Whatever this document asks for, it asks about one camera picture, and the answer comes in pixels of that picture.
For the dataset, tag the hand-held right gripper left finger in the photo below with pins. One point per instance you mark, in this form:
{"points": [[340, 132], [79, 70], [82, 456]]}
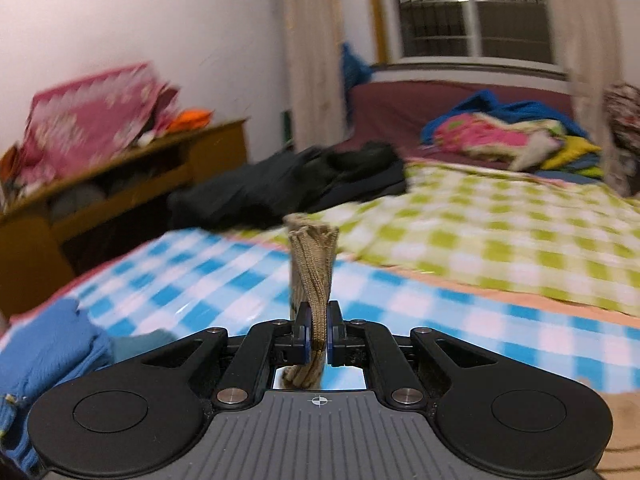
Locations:
{"points": [[303, 336]]}

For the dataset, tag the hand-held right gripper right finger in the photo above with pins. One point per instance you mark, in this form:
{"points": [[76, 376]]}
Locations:
{"points": [[331, 336]]}

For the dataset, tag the beige striped knit sweater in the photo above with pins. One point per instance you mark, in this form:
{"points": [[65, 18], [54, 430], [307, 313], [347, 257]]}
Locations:
{"points": [[311, 265]]}

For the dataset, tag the pile of black clothes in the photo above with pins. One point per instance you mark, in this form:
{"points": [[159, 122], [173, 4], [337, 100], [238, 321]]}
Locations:
{"points": [[280, 180]]}

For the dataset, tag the teal cloth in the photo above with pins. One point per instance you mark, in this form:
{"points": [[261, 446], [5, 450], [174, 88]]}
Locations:
{"points": [[137, 342]]}

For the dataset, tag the green checked plastic sheet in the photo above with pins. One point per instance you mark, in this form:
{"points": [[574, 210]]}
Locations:
{"points": [[500, 230]]}

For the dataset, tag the wooden cabinet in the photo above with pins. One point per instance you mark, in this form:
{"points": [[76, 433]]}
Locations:
{"points": [[125, 200]]}

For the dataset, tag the maroon bed mattress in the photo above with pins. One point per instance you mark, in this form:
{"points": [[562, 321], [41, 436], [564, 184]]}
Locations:
{"points": [[400, 110]]}

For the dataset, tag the orange cloth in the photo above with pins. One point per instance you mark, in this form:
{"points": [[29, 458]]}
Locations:
{"points": [[190, 120]]}

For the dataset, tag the blue knit garment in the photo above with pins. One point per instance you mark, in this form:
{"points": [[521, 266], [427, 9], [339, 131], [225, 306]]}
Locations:
{"points": [[45, 355]]}

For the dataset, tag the pile of colourful blankets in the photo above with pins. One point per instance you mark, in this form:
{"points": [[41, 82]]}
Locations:
{"points": [[500, 132]]}

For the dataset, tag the blue hanging cloth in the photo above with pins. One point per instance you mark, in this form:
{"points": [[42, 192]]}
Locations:
{"points": [[352, 70]]}

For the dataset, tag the cream curtain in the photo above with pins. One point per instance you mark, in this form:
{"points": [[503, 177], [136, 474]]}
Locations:
{"points": [[585, 35], [315, 55]]}

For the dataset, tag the pink floral bag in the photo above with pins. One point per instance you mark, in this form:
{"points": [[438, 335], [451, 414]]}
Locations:
{"points": [[85, 115]]}

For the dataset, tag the dark floral cloth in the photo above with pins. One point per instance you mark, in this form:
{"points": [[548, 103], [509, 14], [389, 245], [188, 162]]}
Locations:
{"points": [[624, 135]]}

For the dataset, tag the barred window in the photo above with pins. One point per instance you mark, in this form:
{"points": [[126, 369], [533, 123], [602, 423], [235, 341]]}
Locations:
{"points": [[475, 10]]}

